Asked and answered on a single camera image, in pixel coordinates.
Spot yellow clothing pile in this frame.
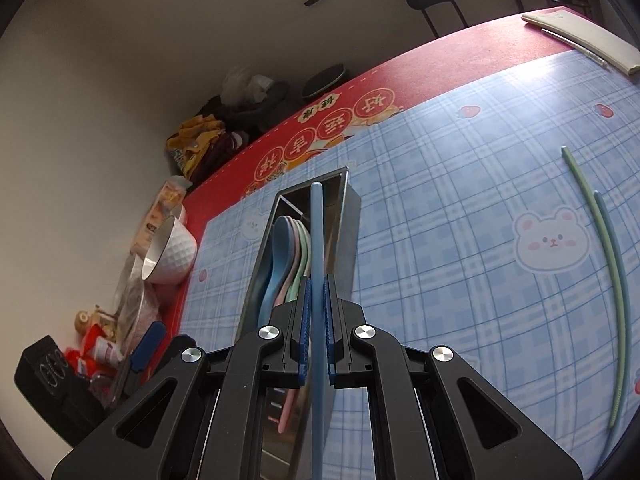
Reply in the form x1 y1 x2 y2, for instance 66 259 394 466
166 115 225 182

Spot small white bottle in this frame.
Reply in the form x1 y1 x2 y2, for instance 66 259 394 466
94 337 124 364

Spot blue chopstick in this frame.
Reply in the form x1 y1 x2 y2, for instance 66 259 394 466
594 191 632 413
309 182 334 480

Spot dark chair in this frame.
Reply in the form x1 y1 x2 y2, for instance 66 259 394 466
197 80 292 137

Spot grey pen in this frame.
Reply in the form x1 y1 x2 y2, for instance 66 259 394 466
542 28 611 69

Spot plastic-wrapped bowl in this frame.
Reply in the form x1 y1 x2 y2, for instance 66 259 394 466
112 255 162 352

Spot blue spoon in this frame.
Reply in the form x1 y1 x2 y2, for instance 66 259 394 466
257 216 301 330

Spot green chopstick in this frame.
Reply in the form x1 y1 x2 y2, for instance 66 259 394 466
561 146 629 430

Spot white textured bowl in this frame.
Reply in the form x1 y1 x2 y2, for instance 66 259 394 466
141 216 198 286

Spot black trash bin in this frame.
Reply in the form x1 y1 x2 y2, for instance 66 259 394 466
301 63 347 100

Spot red printed table mat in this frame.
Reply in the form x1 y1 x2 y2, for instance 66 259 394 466
170 6 588 336

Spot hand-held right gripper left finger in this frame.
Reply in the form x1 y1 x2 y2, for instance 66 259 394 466
52 280 314 480

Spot green spoon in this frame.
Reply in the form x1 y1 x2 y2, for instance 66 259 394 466
290 222 313 305

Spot dark red clothing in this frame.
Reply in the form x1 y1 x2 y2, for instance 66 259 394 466
190 130 249 184

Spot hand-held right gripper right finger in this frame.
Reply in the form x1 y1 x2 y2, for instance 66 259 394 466
324 274 583 480

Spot wooden figure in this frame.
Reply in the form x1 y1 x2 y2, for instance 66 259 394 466
75 305 119 334

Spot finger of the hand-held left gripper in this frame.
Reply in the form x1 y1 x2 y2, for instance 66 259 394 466
150 336 201 386
117 321 168 397

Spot pink spoon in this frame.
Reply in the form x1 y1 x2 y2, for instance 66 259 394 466
277 220 307 307

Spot white plastic bag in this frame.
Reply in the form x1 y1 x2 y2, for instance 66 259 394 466
221 65 274 107

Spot steel utensil tray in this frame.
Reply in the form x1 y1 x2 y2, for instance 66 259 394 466
235 166 362 480

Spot beige notebook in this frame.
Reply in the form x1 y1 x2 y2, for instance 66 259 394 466
521 8 640 77

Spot orange snack box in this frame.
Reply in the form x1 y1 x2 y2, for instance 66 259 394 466
131 176 194 257

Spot red snack packets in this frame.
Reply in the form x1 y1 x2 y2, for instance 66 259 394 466
64 324 127 378

